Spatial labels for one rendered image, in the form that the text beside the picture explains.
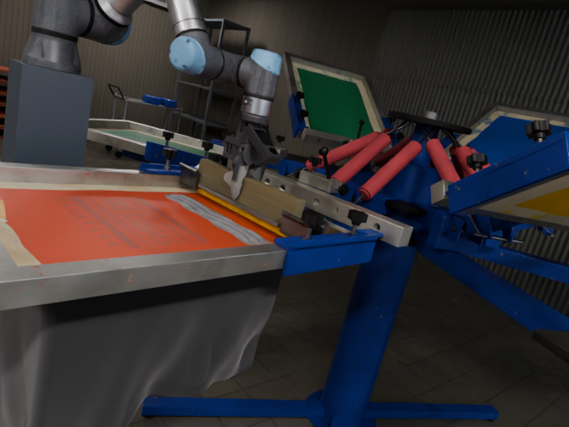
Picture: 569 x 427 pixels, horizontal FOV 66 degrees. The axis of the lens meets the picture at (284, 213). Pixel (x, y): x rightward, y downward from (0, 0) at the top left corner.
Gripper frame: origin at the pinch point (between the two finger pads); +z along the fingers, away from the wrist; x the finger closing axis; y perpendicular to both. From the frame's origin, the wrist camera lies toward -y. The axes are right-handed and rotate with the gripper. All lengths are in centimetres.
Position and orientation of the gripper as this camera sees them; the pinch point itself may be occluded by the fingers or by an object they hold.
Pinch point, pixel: (243, 196)
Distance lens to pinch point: 112.6
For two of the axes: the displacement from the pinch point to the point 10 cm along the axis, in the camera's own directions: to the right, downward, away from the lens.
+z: -2.3, 9.5, 2.3
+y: -6.9, -3.3, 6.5
